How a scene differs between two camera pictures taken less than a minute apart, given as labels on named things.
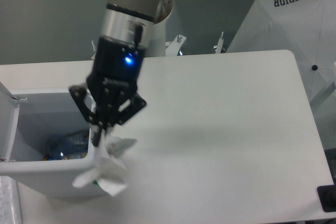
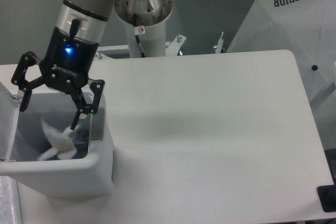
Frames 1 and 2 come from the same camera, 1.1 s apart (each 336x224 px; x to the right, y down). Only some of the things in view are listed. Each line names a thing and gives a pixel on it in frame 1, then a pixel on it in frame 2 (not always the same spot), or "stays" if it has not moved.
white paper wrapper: [110, 170] → [63, 147]
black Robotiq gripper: [116, 67] → [65, 69]
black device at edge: [327, 195] stays
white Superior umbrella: [301, 18] stays
